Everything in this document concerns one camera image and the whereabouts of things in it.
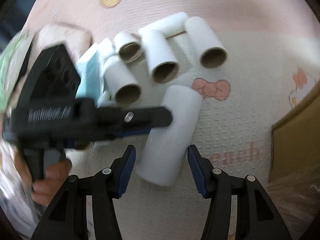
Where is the white paper tube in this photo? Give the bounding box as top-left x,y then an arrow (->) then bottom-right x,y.
138,12 -> 188,38
184,17 -> 228,68
103,56 -> 142,106
136,86 -> 203,186
140,30 -> 179,83
113,31 -> 143,63

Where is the blue white wipes pack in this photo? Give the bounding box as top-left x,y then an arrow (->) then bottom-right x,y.
75,44 -> 103,105

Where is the person left hand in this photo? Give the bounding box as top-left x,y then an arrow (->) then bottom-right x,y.
14,153 -> 72,206

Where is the green white blanket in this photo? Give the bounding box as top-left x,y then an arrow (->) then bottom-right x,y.
1,31 -> 34,113

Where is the pink patterned pillow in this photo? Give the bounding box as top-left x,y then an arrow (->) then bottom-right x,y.
34,24 -> 92,62

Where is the brown cardboard box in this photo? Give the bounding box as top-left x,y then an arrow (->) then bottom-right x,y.
269,83 -> 320,181

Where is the pink hello kitty mat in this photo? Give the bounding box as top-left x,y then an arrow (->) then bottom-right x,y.
0,0 -> 320,240

